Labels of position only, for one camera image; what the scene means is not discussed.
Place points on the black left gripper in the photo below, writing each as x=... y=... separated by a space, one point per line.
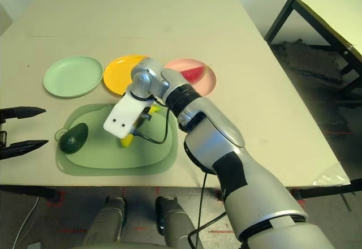
x=2 y=138

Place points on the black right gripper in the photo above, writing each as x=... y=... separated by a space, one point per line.
x=145 y=116

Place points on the yellow banana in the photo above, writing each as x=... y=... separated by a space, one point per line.
x=127 y=142

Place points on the dark green avocado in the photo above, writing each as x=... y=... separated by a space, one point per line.
x=73 y=140

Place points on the red watermelon slice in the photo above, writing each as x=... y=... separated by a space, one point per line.
x=195 y=75

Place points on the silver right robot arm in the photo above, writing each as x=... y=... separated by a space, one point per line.
x=212 y=135

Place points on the yellow plate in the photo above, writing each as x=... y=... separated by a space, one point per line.
x=118 y=73

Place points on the green silicone cutting mat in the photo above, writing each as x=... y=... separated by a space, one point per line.
x=99 y=158

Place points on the black table leg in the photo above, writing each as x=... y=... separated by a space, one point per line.
x=328 y=189
x=28 y=193

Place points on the pink plate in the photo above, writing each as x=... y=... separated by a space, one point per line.
x=207 y=82

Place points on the mint green plate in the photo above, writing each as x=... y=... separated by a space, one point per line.
x=72 y=76

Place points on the grey left robot leg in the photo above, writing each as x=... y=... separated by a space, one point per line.
x=106 y=218

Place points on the grey robot leg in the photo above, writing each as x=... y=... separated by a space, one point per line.
x=106 y=218
x=178 y=223

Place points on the grey right robot leg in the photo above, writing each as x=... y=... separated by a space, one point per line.
x=178 y=223

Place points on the grey flat floor box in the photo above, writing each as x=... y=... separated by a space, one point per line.
x=34 y=245

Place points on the pale robot torso rim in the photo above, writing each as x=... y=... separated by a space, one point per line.
x=113 y=246

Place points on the clear plastic bag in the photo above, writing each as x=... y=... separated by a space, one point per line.
x=331 y=178

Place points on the side table with black legs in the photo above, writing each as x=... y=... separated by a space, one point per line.
x=325 y=11

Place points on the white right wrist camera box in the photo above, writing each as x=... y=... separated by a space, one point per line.
x=124 y=116

